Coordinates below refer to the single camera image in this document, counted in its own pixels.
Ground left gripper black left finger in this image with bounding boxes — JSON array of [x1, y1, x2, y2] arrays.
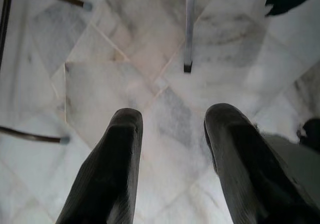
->
[[56, 108, 144, 224]]

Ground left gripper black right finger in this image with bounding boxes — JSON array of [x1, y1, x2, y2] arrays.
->
[[204, 103, 316, 224]]

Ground silver clothes rack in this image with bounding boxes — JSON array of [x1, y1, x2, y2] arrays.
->
[[184, 0, 196, 74]]

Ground marble folding table orange edge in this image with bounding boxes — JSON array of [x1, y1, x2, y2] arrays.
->
[[0, 0, 93, 144]]

